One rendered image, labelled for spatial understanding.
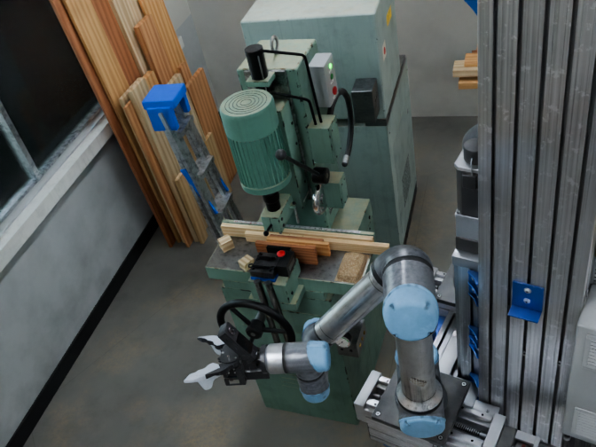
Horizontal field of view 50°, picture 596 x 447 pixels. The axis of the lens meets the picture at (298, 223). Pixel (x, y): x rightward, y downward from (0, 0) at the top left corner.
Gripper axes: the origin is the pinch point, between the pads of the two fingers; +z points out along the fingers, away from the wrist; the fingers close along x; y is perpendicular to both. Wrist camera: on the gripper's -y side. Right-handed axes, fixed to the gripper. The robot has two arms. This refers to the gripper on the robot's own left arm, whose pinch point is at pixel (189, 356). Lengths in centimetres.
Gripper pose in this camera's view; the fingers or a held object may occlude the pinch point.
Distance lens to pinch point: 168.7
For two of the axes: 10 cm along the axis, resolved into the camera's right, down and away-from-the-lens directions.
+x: 1.0, -5.5, 8.3
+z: -9.8, 0.9, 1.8
